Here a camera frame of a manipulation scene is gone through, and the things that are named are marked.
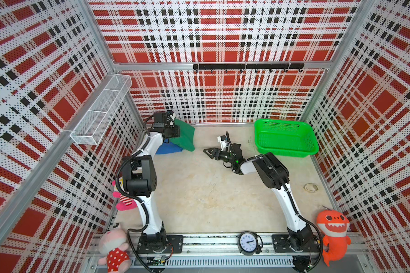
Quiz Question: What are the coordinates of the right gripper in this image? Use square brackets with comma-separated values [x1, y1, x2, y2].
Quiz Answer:
[204, 148, 235, 164]

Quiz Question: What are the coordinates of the blue tank top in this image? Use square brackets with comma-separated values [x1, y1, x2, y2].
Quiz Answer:
[156, 142, 183, 155]

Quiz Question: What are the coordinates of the green tank top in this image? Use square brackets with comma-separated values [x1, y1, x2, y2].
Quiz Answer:
[170, 119, 195, 152]

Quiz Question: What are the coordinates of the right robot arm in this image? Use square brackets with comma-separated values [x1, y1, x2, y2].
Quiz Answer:
[203, 143, 315, 252]

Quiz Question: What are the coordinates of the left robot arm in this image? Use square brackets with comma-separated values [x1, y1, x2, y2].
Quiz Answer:
[115, 110, 181, 253]

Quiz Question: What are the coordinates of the green plastic basket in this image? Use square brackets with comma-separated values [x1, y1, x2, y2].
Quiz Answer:
[254, 119, 319, 158]

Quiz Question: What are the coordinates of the pink plush with yellow glasses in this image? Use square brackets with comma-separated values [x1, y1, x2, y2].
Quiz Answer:
[112, 181, 137, 211]

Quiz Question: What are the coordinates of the small black analog clock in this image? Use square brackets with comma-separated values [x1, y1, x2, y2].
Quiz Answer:
[238, 231, 264, 255]

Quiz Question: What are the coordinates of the pink plush with strawberry dress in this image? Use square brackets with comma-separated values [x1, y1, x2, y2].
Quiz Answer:
[98, 223, 132, 273]

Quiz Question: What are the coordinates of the red shark plush toy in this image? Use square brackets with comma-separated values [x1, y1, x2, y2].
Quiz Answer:
[316, 210, 351, 267]

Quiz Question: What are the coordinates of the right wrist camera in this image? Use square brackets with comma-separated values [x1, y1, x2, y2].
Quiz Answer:
[218, 135, 229, 151]

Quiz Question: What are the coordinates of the white wire mesh shelf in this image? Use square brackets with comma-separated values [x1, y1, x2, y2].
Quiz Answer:
[71, 74, 132, 146]

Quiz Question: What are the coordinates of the black hook rail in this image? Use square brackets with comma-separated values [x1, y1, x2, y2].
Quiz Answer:
[192, 63, 305, 72]

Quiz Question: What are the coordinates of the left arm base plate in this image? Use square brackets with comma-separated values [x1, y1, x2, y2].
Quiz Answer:
[137, 234, 183, 254]

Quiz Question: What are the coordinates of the aluminium front rail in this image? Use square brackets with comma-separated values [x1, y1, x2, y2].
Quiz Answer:
[80, 232, 379, 273]

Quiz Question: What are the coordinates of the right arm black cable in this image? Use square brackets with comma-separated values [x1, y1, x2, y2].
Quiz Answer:
[224, 131, 325, 273]

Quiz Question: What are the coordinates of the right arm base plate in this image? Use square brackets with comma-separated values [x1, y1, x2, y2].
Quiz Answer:
[272, 234, 320, 254]

